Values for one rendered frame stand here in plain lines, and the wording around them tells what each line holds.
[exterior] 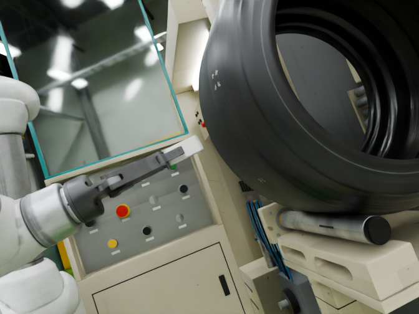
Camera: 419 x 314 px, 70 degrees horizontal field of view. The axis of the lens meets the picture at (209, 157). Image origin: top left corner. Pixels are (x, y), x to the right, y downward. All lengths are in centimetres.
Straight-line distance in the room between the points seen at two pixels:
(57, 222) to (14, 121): 54
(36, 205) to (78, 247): 72
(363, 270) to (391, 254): 5
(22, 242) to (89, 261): 71
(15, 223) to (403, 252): 58
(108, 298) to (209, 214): 46
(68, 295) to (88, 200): 56
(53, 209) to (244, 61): 36
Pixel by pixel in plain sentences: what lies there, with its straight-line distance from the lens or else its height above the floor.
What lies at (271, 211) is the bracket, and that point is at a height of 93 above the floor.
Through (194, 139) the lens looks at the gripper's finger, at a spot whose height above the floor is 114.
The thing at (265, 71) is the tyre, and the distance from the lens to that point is 49.
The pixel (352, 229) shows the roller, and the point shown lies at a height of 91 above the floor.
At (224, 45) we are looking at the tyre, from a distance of 52.
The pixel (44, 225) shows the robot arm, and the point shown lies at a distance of 51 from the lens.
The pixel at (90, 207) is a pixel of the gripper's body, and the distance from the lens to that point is 51.
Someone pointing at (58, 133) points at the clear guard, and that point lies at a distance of 124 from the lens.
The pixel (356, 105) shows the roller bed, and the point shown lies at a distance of 119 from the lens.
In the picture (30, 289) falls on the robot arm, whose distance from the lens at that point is 99.
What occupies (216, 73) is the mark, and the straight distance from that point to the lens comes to 53.
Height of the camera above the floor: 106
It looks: 5 degrees up
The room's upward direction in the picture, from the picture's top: 20 degrees counter-clockwise
